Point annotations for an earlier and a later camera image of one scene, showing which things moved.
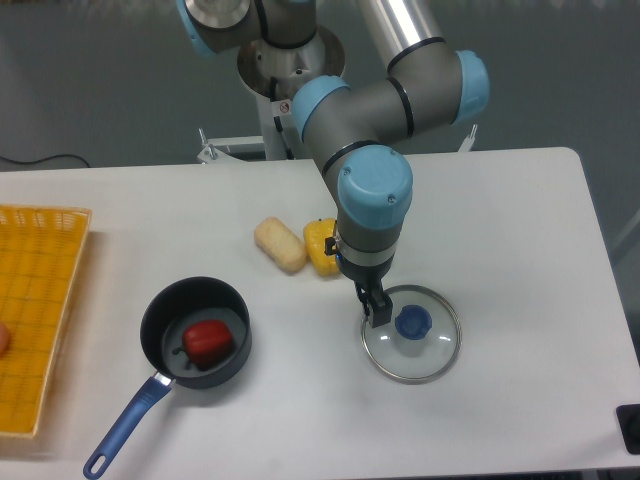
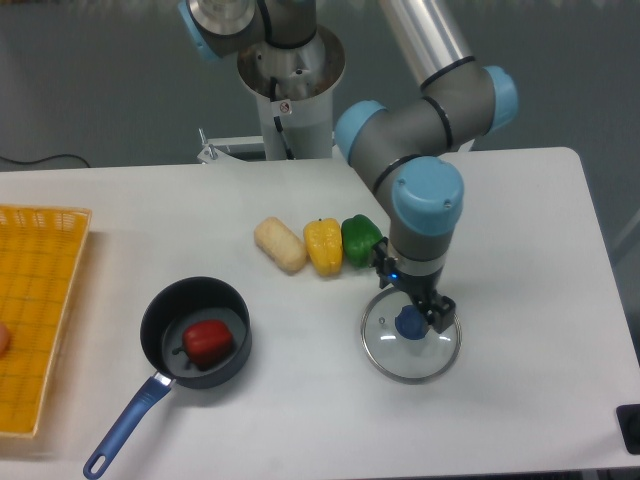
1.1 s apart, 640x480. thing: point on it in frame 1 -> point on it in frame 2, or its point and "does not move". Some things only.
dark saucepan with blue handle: (196, 333) does not move
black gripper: (379, 304) -> (421, 285)
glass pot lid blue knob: (414, 323) does not move
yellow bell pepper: (315, 233) does not move
